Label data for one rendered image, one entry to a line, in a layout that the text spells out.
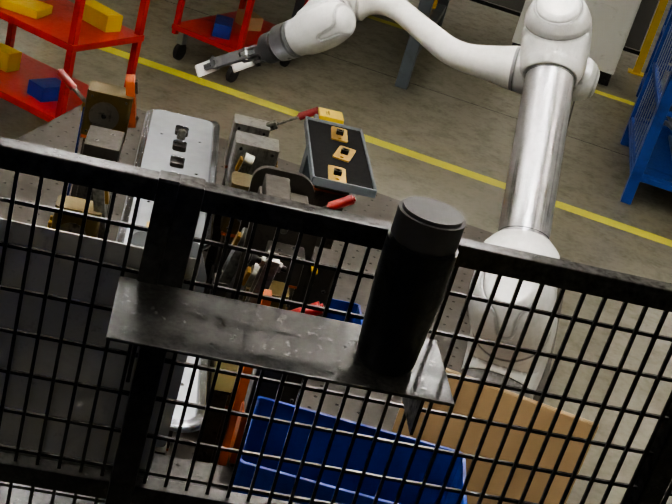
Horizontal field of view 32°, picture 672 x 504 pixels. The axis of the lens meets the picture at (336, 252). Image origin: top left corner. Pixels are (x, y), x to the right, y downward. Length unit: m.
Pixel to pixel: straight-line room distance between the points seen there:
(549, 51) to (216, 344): 1.38
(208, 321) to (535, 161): 1.20
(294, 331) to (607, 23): 7.89
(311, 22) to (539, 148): 0.68
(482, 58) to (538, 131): 0.36
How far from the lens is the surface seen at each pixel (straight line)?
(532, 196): 2.28
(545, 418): 2.22
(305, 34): 2.73
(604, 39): 9.08
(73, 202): 2.34
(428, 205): 1.19
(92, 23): 5.23
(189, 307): 1.25
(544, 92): 2.39
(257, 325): 1.25
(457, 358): 2.90
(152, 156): 2.75
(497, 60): 2.64
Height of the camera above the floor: 2.03
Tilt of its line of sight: 24 degrees down
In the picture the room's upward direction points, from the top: 16 degrees clockwise
